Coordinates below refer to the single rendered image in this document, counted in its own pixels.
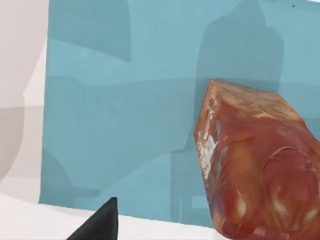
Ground reddish brown book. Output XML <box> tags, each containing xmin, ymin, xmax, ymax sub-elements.
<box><xmin>193</xmin><ymin>79</ymin><xmax>320</xmax><ymax>240</ymax></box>

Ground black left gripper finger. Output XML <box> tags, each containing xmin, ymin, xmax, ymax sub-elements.
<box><xmin>65</xmin><ymin>196</ymin><xmax>119</xmax><ymax>240</ymax></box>

